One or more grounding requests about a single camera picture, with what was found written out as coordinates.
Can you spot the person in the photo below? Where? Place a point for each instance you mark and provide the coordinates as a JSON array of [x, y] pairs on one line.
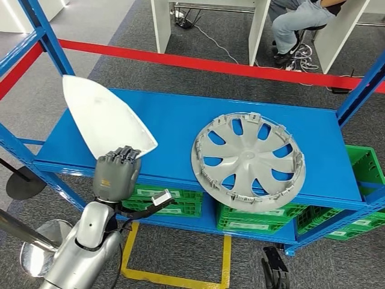
[[288, 24]]

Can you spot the red barrier belt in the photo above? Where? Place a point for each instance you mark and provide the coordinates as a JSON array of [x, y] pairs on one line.
[[18, 72], [180, 60]]

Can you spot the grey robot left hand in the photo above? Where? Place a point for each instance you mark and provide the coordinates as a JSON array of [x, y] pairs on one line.
[[115, 175]]

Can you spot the white desk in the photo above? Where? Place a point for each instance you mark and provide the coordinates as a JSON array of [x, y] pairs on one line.
[[160, 28], [334, 36]]

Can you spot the black box device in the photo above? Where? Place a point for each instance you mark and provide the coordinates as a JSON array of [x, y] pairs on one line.
[[338, 90]]

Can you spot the black router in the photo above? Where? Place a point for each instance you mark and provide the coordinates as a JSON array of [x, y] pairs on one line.
[[184, 20]]

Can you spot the grey wheel hubcap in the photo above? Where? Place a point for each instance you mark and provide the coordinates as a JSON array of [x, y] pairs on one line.
[[248, 159]]

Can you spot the chrome stanchion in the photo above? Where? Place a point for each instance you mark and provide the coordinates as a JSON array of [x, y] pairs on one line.
[[33, 255]]

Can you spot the green plastic crate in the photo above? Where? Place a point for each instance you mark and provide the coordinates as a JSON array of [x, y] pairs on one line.
[[189, 211], [361, 231], [270, 228], [367, 167], [186, 194], [228, 211]]

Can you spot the black stool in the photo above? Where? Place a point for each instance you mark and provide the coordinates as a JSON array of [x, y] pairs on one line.
[[316, 27]]

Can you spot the black base stanchion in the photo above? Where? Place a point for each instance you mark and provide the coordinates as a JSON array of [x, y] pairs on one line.
[[25, 185]]

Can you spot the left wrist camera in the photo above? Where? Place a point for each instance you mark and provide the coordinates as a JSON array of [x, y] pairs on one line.
[[162, 198]]

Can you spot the white plastic part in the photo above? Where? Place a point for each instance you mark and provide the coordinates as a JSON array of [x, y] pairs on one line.
[[102, 119]]

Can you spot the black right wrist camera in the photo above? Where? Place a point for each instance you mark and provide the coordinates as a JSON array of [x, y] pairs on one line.
[[275, 269]]

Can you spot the blue metal shelf rack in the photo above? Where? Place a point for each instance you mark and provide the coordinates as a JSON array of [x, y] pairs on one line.
[[168, 131]]

